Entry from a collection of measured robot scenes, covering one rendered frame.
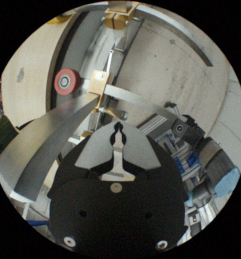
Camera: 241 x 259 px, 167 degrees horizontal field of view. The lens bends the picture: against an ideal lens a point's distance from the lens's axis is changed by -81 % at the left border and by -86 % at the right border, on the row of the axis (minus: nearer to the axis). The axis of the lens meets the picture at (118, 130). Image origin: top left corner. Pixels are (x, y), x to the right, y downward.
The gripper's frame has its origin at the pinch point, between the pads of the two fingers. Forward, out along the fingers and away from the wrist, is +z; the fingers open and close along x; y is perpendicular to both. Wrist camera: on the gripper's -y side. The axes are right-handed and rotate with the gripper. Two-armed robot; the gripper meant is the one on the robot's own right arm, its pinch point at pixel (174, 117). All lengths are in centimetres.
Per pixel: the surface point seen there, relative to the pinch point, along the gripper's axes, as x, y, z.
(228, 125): 67, 228, 46
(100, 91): -1.1, -31.0, -6.1
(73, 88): -1.5, -38.0, -9.7
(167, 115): -0.3, -6.8, -4.2
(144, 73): 28, -6, 82
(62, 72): 2.5, -42.8, -10.2
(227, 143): 30, 230, 22
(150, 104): 0.7, -15.1, -4.5
